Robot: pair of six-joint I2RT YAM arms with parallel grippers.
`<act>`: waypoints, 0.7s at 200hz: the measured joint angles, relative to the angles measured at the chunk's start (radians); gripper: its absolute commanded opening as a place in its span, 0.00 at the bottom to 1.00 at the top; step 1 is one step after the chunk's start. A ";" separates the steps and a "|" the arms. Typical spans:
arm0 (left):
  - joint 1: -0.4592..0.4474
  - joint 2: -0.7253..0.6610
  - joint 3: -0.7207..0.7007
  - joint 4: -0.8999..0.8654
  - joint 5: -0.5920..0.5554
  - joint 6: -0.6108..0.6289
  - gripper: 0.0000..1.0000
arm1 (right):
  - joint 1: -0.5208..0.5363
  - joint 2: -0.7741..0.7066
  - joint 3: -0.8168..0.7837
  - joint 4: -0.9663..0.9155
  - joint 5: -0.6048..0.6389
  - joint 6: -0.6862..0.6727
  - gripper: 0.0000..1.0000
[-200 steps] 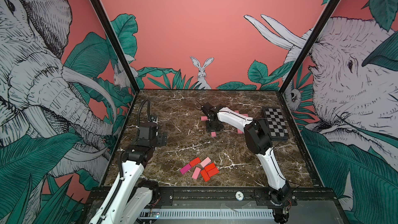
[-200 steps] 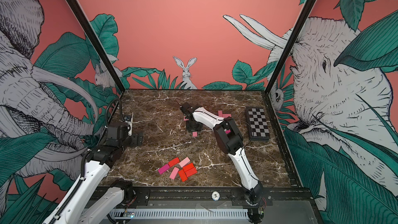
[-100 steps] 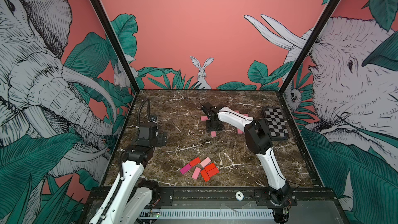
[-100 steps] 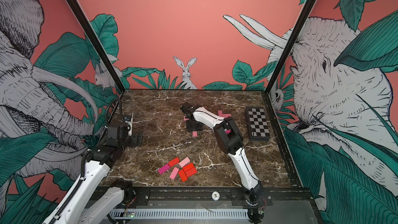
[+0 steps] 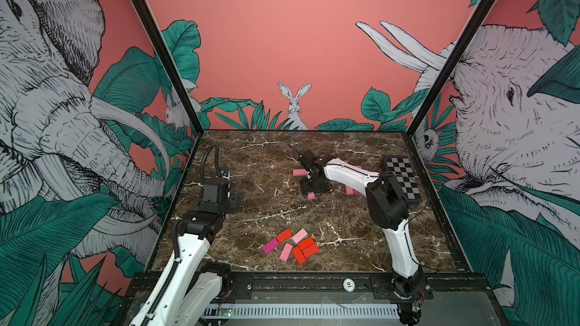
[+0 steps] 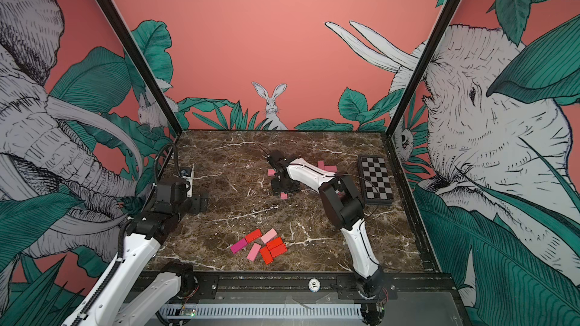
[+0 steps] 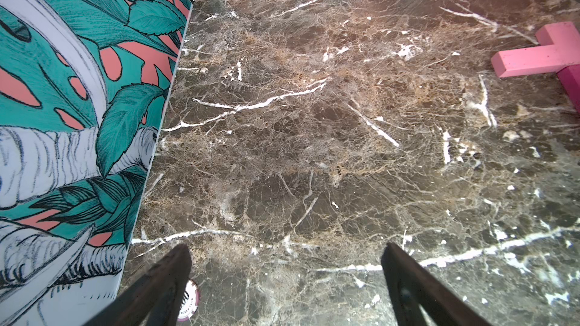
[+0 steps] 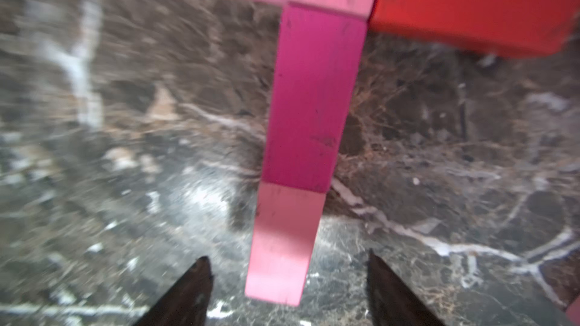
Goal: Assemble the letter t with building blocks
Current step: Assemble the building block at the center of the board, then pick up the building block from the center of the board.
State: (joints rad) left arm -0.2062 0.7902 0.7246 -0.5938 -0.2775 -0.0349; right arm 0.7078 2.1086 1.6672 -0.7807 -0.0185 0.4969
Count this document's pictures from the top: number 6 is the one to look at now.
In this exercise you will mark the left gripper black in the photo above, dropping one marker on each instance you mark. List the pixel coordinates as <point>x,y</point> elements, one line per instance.
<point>199,202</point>

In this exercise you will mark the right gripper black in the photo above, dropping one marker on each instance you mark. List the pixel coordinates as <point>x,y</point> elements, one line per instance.
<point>276,186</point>

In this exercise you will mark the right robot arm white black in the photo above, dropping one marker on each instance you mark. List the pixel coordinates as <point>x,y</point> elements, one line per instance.
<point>344,207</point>

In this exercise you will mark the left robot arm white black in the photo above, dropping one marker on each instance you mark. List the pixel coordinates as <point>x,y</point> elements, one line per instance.
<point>139,241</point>

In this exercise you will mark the light pink block middle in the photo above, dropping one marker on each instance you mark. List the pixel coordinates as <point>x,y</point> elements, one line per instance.
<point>269,236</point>

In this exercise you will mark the red block upper left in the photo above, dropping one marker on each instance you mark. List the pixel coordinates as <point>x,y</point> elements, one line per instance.
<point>252,236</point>

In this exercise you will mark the red block large center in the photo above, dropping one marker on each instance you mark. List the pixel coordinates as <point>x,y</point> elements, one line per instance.
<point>276,247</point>

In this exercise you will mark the red block bottom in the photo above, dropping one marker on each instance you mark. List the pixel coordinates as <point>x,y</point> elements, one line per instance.
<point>266,255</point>

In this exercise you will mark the black white checkerboard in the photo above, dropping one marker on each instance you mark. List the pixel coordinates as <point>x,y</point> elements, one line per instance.
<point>374,181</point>

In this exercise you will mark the black left frame post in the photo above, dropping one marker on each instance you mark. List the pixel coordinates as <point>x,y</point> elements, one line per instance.
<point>124,35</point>

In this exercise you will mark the black frame post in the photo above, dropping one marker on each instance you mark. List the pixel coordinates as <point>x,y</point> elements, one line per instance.
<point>444,19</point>
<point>124,35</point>

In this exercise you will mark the white slotted cable duct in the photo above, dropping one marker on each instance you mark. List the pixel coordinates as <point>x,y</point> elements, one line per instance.
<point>264,310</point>

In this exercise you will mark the black front rail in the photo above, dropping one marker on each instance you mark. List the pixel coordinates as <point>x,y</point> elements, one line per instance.
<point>341,284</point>

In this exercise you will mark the black right frame post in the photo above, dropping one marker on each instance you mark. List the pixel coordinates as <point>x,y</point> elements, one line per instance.
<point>444,19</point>

